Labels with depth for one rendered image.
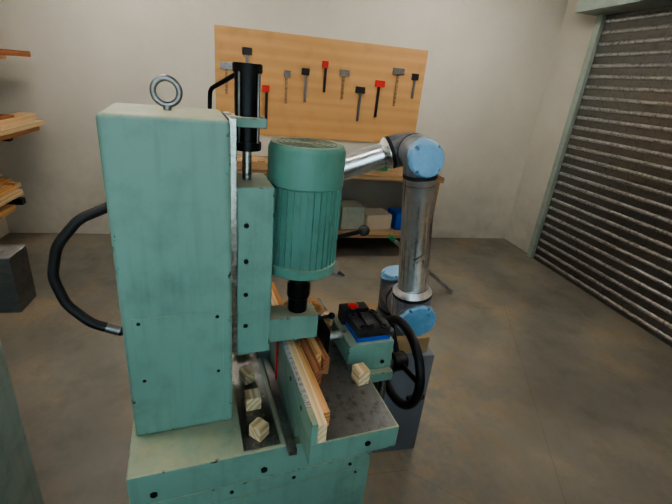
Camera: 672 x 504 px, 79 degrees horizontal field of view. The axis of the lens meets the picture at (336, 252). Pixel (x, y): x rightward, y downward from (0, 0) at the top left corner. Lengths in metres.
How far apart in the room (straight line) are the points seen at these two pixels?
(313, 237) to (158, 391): 0.49
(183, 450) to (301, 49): 3.64
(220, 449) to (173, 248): 0.48
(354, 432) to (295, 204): 0.52
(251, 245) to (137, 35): 3.48
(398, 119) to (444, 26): 0.94
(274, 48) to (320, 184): 3.33
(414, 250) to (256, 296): 0.68
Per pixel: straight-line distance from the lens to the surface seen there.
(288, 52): 4.18
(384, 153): 1.48
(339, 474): 1.22
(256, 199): 0.89
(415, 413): 2.07
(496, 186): 5.17
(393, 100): 4.40
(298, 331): 1.10
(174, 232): 0.86
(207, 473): 1.09
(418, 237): 1.45
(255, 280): 0.96
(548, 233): 4.84
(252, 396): 1.14
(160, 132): 0.81
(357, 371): 1.08
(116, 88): 4.32
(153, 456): 1.10
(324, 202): 0.92
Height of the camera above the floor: 1.61
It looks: 23 degrees down
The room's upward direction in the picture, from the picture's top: 6 degrees clockwise
